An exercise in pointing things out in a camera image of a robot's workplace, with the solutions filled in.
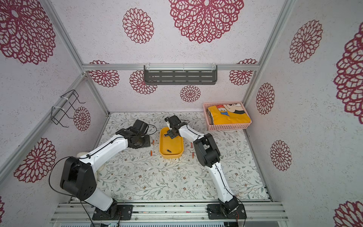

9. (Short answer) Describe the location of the yellow plastic storage box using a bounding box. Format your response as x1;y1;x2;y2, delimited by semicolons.
159;127;184;159

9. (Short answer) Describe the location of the pink plastic basket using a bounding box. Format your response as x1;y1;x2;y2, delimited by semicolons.
203;101;252;131

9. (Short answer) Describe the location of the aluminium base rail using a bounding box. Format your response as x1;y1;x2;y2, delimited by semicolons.
50;202;289;224

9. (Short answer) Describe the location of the white plush toy dog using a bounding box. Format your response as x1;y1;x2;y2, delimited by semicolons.
76;151;104;182

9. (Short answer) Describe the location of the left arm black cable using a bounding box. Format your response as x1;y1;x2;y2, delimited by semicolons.
48;123;158;227

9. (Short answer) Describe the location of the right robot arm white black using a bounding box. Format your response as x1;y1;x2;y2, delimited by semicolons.
164;115;247;220

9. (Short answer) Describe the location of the grey wall shelf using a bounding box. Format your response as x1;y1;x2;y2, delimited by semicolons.
143;65;218;85

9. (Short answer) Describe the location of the black wire wall rack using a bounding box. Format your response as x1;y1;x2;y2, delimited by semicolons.
50;89;86;128

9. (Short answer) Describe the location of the yellow cartoon folded shirt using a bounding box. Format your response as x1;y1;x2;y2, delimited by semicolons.
207;103;251;125

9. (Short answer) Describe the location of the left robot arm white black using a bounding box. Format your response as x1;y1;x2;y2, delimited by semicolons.
60;120;150;220

